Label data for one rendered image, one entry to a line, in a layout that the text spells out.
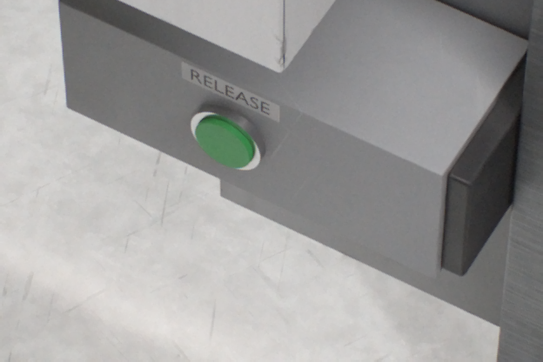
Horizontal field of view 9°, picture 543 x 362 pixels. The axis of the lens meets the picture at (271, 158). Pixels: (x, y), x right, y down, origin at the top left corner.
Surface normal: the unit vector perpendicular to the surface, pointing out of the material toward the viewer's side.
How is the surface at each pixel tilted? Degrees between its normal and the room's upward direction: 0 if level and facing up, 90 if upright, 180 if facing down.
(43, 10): 0
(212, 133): 90
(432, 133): 0
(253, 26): 90
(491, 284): 90
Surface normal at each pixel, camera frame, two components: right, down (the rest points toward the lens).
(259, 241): 0.00, -0.59
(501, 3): -0.50, 0.70
